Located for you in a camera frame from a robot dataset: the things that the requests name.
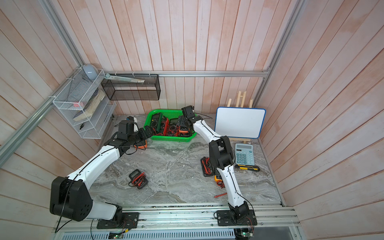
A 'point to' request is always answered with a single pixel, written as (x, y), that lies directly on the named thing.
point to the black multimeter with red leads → (207, 168)
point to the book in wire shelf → (91, 106)
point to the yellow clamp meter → (219, 182)
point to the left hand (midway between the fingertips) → (148, 133)
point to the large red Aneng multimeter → (173, 130)
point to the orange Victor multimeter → (184, 129)
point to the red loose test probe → (216, 196)
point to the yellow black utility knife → (252, 168)
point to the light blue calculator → (244, 154)
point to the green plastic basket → (163, 138)
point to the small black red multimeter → (138, 179)
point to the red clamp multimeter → (166, 127)
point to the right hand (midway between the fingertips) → (184, 121)
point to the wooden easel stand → (243, 99)
